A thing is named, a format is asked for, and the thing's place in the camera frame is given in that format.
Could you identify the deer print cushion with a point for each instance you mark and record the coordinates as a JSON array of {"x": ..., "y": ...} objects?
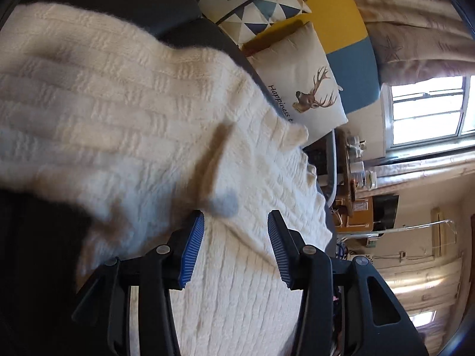
[{"x": 297, "y": 66}]

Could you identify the wooden side desk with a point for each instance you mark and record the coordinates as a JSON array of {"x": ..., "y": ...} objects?
[{"x": 349, "y": 189}]

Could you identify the white canister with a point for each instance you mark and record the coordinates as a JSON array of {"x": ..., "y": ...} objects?
[{"x": 358, "y": 167}]

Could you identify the black leather round table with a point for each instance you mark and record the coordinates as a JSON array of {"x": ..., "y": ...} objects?
[{"x": 207, "y": 33}]

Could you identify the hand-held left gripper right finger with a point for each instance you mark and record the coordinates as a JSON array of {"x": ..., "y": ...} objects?
[{"x": 278, "y": 252}]

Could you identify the grey yellow blue armchair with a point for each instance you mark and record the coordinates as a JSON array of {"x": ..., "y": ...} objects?
[{"x": 334, "y": 15}]

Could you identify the black television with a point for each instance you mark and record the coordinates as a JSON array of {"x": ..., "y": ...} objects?
[{"x": 386, "y": 211}]

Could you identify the window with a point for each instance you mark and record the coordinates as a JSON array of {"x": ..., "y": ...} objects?
[{"x": 426, "y": 111}]

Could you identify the white knit sweater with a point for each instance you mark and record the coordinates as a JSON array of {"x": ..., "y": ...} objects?
[{"x": 130, "y": 118}]

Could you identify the triangle pattern cushion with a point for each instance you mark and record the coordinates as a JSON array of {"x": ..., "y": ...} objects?
[{"x": 259, "y": 11}]

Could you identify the beige patterned curtain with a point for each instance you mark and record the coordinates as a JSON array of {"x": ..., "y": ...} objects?
[
  {"x": 423, "y": 285},
  {"x": 426, "y": 170}
]

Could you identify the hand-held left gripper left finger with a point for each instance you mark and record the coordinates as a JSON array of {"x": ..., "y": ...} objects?
[{"x": 193, "y": 252}]

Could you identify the wooden shelf cabinet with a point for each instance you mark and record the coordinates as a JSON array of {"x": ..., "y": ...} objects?
[{"x": 362, "y": 215}]

